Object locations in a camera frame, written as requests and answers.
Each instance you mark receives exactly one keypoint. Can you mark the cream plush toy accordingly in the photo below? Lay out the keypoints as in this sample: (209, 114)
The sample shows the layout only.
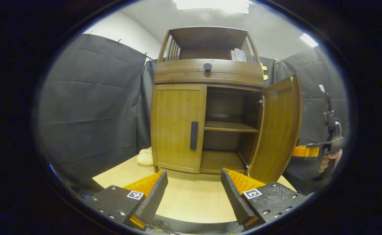
(145, 157)

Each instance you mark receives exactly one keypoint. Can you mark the black backdrop cloth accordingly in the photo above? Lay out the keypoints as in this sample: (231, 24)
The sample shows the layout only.
(89, 98)

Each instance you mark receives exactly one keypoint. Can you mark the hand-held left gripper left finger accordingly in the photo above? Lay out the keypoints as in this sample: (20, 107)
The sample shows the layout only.
(153, 199)

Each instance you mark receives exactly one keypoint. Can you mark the small ceiling light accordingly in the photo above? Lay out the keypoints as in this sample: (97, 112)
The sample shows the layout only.
(308, 40)

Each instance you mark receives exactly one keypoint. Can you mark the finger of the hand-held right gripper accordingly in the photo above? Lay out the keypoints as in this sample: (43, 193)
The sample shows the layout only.
(303, 151)

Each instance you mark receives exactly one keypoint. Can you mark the large ceiling light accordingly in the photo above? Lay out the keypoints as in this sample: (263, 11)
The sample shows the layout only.
(213, 5)

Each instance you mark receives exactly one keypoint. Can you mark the white book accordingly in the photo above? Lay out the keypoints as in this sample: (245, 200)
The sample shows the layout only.
(238, 54)

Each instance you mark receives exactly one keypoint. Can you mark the wooden double-door shoe cabinet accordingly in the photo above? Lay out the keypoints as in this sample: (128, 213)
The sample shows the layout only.
(207, 37)

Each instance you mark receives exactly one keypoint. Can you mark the grey book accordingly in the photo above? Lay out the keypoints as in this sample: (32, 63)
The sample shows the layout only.
(243, 56)

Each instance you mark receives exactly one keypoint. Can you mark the wooden cabinet shelf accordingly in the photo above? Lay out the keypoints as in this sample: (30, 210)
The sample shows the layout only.
(226, 126)

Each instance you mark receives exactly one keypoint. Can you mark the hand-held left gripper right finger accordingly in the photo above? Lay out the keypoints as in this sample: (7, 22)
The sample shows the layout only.
(235, 199)

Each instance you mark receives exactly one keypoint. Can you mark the pale pink book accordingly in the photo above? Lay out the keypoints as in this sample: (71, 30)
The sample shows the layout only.
(233, 55)

